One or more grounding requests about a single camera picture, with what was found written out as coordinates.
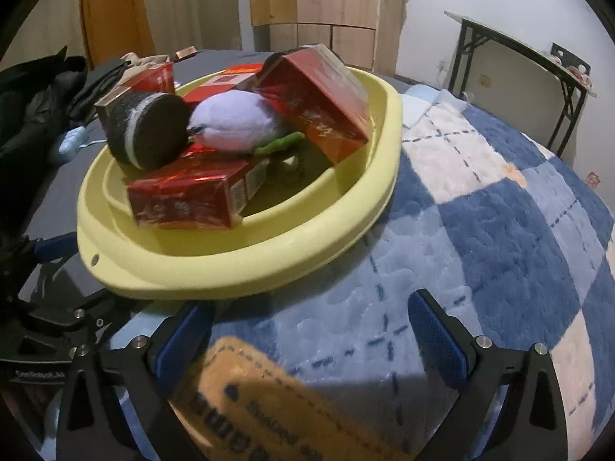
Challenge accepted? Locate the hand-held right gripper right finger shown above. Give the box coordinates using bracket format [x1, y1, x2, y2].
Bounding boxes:
[407, 289, 570, 461]

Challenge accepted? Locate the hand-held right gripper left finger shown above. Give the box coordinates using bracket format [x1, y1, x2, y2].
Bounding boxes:
[58, 300, 217, 461]

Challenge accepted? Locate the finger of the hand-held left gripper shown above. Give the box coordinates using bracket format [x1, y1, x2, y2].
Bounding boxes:
[19, 293, 141, 349]
[22, 230, 80, 267]

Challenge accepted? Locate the yellow plastic tray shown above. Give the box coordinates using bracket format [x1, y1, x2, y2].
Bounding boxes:
[76, 65, 402, 301]

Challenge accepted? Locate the purple powder puff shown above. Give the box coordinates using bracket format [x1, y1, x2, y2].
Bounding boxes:
[186, 92, 289, 155]

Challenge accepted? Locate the dark red gold cigarette box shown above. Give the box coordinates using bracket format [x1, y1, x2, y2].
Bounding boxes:
[252, 44, 373, 166]

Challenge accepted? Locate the blue checkered blanket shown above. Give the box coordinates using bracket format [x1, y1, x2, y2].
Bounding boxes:
[110, 84, 615, 461]

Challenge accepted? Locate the black jacket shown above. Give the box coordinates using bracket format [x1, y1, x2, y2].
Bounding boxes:
[0, 47, 101, 166]

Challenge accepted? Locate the beige garment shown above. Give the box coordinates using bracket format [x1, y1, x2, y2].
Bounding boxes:
[119, 52, 170, 67]

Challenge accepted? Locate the orange wooden door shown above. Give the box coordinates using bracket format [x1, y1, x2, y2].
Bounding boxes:
[79, 0, 155, 65]

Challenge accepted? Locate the beige curtain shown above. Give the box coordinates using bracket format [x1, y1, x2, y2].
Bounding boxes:
[139, 0, 241, 53]

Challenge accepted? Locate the grey folding table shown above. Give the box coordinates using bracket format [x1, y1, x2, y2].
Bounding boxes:
[444, 10, 597, 154]

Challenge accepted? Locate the wooden wardrobe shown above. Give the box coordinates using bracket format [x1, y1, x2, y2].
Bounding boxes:
[250, 0, 409, 75]

